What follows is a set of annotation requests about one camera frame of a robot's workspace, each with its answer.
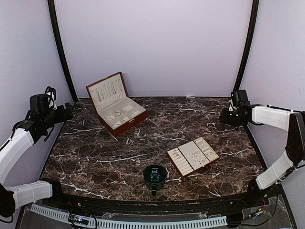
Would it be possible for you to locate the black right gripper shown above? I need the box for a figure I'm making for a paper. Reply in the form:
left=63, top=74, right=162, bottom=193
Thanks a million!
left=220, top=108, right=244, bottom=127

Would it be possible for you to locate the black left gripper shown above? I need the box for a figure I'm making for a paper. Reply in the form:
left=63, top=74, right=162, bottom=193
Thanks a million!
left=42, top=102, right=73, bottom=129

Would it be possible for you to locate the red jewelry box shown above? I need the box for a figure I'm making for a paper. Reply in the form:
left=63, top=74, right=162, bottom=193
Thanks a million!
left=86, top=72, right=148, bottom=137

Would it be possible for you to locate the red jewelry tray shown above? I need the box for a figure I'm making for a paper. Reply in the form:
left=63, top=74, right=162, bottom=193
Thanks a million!
left=166, top=137, right=220, bottom=178

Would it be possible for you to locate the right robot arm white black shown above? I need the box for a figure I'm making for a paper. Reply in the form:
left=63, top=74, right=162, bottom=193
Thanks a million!
left=220, top=90, right=305, bottom=207

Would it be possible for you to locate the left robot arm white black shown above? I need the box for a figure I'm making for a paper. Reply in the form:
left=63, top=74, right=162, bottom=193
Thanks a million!
left=0, top=92, right=73, bottom=223

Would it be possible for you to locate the dark green glass mug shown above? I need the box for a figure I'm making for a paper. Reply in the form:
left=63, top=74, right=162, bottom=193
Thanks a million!
left=143, top=164, right=167, bottom=196

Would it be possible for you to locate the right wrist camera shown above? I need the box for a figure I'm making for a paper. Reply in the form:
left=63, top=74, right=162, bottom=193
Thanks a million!
left=229, top=91, right=238, bottom=111

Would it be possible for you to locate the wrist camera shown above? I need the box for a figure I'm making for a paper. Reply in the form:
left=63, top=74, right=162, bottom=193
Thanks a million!
left=45, top=86, right=56, bottom=106
left=229, top=91, right=238, bottom=111

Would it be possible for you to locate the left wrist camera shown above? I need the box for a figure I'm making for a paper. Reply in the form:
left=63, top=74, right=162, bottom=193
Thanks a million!
left=45, top=86, right=56, bottom=106

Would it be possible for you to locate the black front rail base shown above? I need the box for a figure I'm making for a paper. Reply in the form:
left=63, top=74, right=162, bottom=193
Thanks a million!
left=42, top=175, right=285, bottom=218

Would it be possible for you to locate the white slotted cable duct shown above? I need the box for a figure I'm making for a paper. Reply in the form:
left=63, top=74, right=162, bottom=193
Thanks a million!
left=30, top=204, right=227, bottom=229

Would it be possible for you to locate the left black frame post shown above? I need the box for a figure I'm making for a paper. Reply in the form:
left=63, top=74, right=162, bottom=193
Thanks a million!
left=47, top=0, right=78, bottom=103

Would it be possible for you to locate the black frame post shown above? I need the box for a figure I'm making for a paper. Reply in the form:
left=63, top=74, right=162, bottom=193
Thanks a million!
left=233, top=0, right=259, bottom=91
left=47, top=0, right=78, bottom=103

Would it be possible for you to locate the right black frame post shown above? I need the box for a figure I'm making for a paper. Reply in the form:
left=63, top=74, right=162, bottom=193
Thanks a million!
left=233, top=0, right=259, bottom=91

